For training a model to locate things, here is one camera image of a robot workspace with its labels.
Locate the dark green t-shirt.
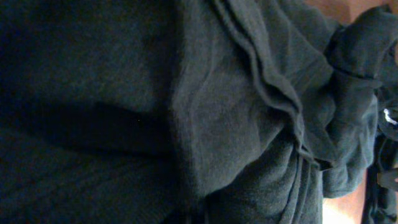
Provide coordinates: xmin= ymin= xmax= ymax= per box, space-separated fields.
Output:
xmin=1 ymin=1 xmax=397 ymax=223

